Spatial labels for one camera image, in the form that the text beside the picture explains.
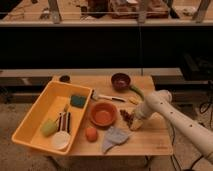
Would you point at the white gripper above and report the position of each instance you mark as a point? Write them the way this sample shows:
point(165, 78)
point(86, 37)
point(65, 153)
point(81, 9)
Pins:
point(138, 117)

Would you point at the dark grapes bunch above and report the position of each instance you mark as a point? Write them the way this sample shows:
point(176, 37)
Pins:
point(128, 118)

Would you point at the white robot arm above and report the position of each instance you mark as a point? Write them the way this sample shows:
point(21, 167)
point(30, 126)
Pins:
point(160, 102)

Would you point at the yellow banana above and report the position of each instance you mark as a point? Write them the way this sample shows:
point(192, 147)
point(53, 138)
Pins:
point(133, 100)

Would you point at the green chili pepper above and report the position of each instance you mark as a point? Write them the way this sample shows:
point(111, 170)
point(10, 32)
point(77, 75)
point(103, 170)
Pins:
point(137, 91)

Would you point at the grey cloth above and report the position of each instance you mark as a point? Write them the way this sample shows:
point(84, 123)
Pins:
point(114, 136)

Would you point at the dark brown bowl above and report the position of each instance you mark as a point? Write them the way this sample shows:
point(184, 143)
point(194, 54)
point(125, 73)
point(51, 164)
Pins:
point(120, 81)

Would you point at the orange plastic bowl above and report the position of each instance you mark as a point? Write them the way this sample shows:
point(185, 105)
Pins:
point(103, 114)

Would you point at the orange round fruit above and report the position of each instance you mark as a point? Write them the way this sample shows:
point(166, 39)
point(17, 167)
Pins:
point(91, 134)

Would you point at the teal sponge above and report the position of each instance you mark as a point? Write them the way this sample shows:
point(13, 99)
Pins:
point(78, 101)

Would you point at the dark striped brush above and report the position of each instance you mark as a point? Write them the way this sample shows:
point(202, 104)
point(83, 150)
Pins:
point(64, 122)

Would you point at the small dark cup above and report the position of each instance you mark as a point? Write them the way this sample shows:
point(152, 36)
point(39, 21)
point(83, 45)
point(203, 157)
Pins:
point(65, 79)

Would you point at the white round lid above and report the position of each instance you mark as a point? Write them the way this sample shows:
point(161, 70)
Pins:
point(60, 140)

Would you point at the yellow plastic bin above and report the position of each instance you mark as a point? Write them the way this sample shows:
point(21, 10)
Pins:
point(51, 102)

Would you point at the green plastic cup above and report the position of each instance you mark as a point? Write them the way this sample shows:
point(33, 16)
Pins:
point(48, 128)

